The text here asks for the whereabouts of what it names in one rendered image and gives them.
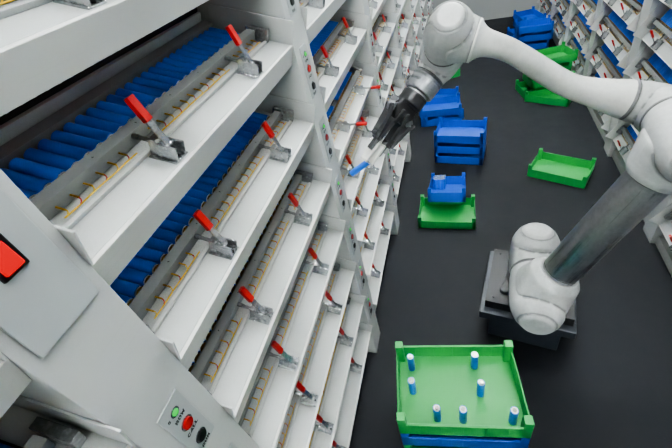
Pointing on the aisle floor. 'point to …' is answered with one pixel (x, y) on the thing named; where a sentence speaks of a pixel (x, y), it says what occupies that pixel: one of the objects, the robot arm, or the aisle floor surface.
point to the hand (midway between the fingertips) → (373, 152)
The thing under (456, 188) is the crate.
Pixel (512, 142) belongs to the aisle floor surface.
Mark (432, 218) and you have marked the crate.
